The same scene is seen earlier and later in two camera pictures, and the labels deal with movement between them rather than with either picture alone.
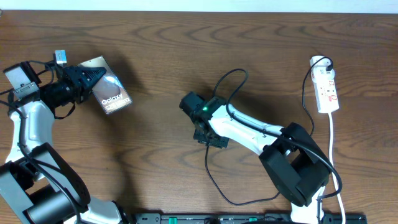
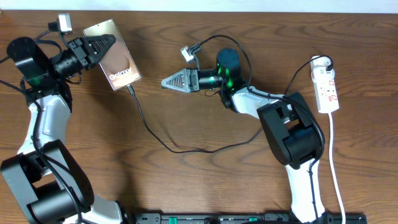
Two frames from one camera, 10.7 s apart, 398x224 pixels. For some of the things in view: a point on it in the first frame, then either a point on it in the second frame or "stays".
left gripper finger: [89, 76] to [96, 46]
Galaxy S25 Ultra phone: [109, 91] to [117, 63]
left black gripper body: [64, 88] to [68, 63]
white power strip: [323, 71] stays
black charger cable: [329, 68] to [134, 96]
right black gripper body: [210, 140] to [195, 73]
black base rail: [245, 218] stays
